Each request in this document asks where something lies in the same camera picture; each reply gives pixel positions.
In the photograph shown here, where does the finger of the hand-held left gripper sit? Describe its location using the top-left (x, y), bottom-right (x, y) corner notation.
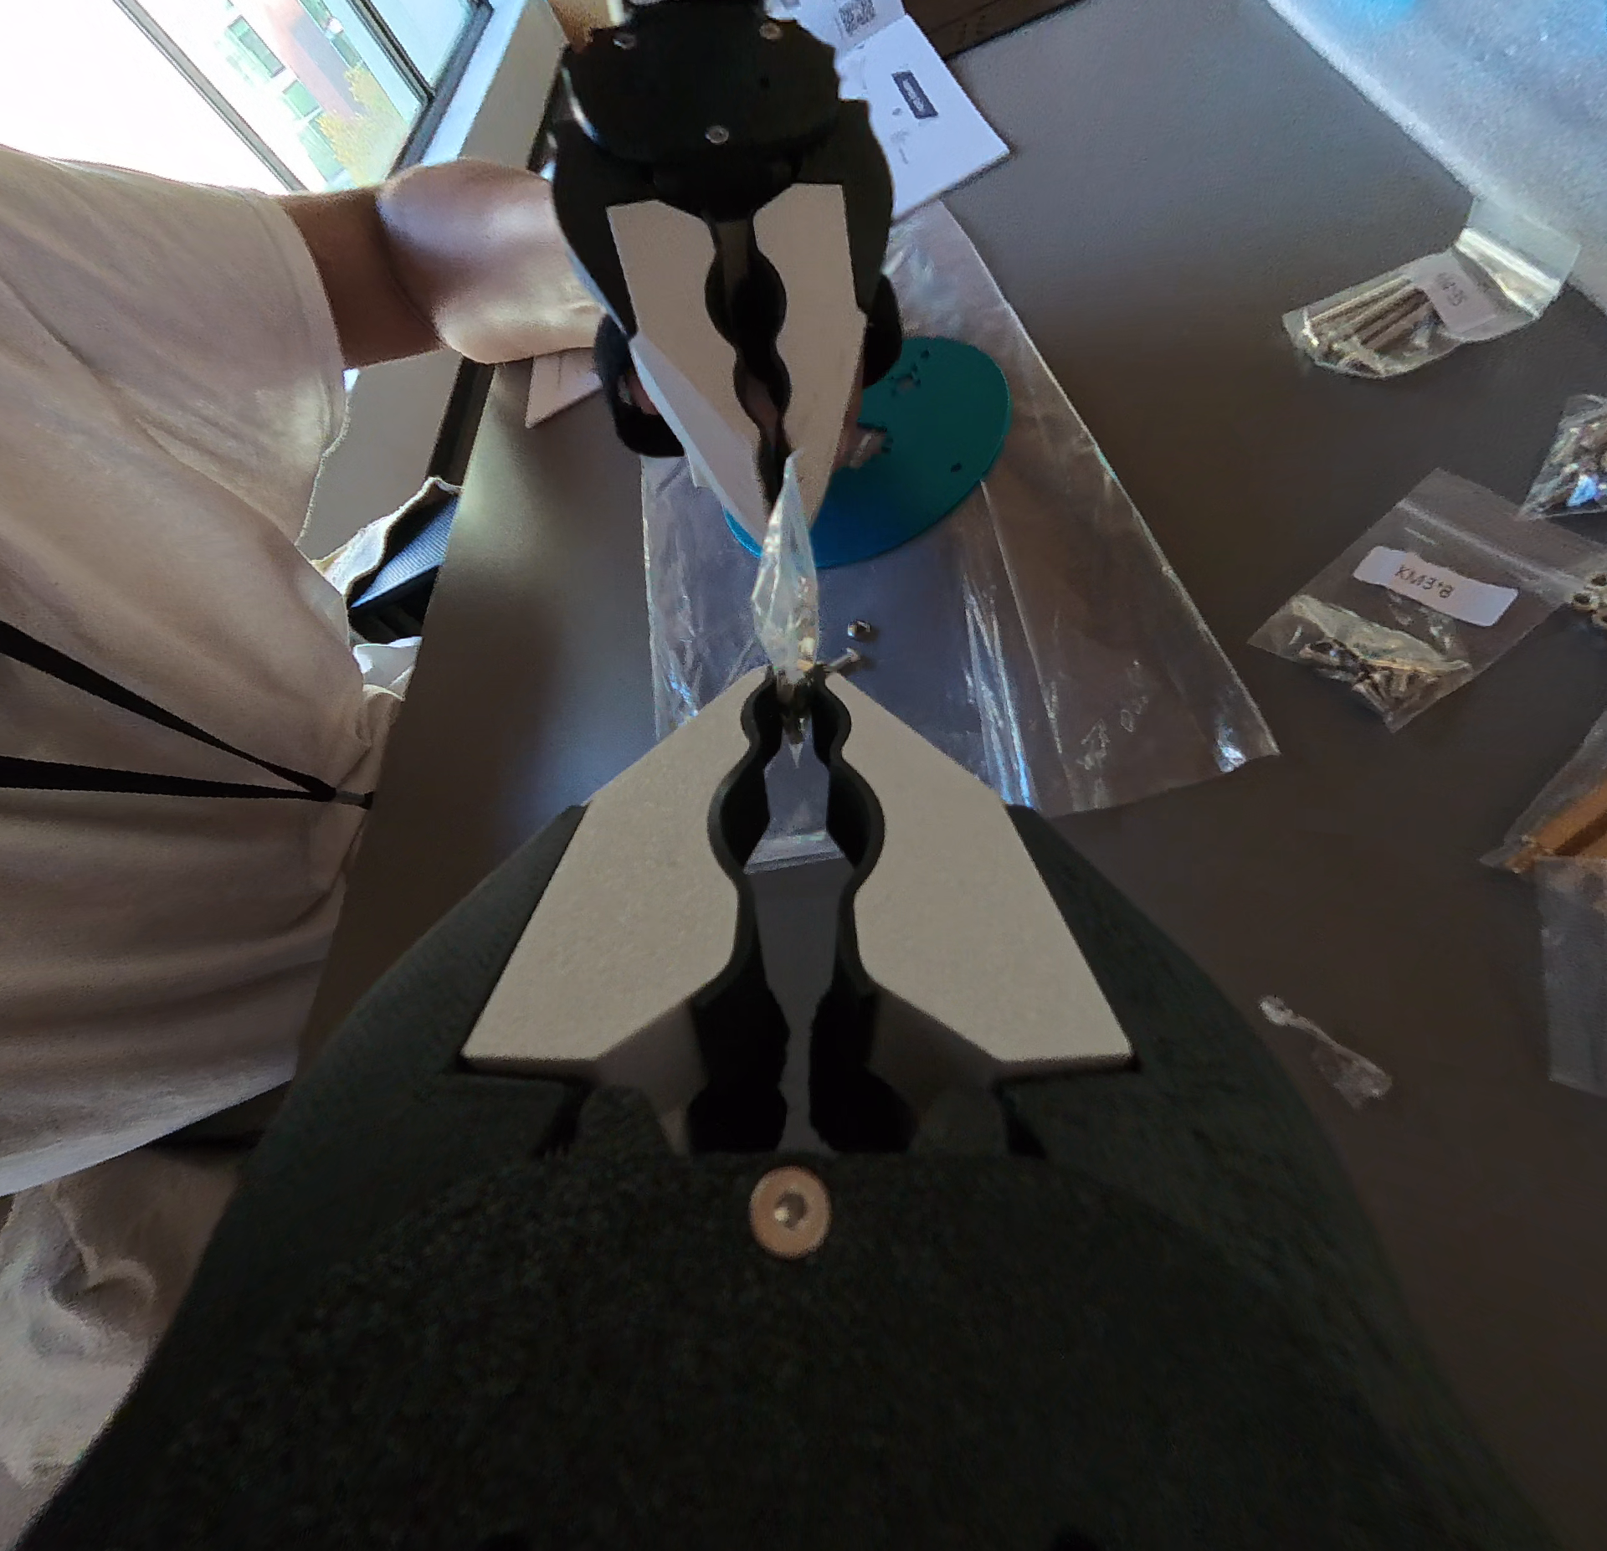
top-left (756, 179), bottom-right (870, 531)
top-left (605, 198), bottom-right (773, 526)

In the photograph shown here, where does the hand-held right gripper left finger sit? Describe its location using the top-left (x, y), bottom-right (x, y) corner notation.
top-left (456, 672), bottom-right (789, 1157)

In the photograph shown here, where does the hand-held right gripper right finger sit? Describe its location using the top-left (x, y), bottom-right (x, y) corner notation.
top-left (800, 670), bottom-right (1138, 1157)

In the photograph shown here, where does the blue round metal plate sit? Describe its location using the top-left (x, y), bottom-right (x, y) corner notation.
top-left (724, 335), bottom-right (1014, 570)

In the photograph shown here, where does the clear zip bag of nuts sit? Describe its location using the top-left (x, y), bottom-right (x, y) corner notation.
top-left (748, 449), bottom-right (826, 762)

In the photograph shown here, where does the person's left forearm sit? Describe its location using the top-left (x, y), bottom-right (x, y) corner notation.
top-left (281, 157), bottom-right (607, 372)

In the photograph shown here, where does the grey desk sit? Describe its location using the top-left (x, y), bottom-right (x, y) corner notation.
top-left (237, 0), bottom-right (1607, 1551)

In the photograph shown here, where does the white instruction manual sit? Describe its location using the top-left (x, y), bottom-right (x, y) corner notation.
top-left (523, 0), bottom-right (1014, 430)

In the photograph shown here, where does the large clear plastic bag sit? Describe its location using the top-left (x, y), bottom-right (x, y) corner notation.
top-left (639, 201), bottom-right (1282, 881)

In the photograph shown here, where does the clear plastic scrap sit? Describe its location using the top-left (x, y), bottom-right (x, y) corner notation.
top-left (1258, 993), bottom-right (1395, 1107)

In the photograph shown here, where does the pile of small screw bags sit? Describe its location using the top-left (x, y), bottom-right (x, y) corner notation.
top-left (1245, 394), bottom-right (1607, 1099)

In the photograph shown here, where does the window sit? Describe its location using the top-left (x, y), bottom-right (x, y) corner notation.
top-left (0, 0), bottom-right (493, 193)

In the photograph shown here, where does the bag of long screws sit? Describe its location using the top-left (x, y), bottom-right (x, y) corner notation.
top-left (1282, 198), bottom-right (1581, 380)

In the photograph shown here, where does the person's white shirt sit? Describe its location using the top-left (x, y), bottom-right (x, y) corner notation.
top-left (0, 144), bottom-right (418, 1521)

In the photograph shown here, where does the white foam sheet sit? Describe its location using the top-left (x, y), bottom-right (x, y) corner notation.
top-left (1240, 0), bottom-right (1607, 275)

